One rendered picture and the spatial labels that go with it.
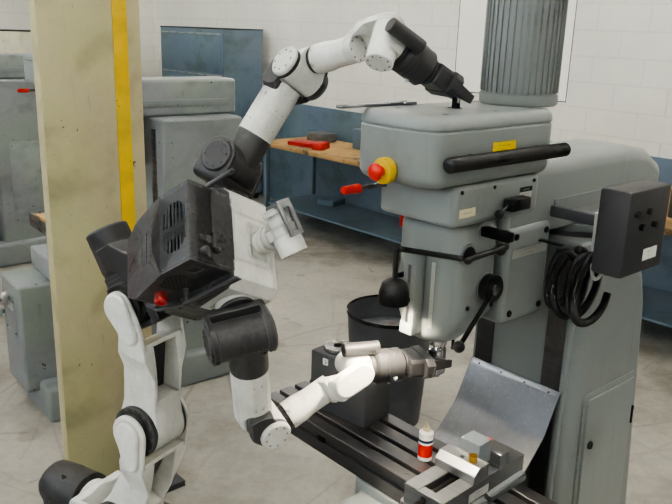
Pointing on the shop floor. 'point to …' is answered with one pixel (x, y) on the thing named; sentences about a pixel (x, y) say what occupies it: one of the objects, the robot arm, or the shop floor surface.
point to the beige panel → (88, 200)
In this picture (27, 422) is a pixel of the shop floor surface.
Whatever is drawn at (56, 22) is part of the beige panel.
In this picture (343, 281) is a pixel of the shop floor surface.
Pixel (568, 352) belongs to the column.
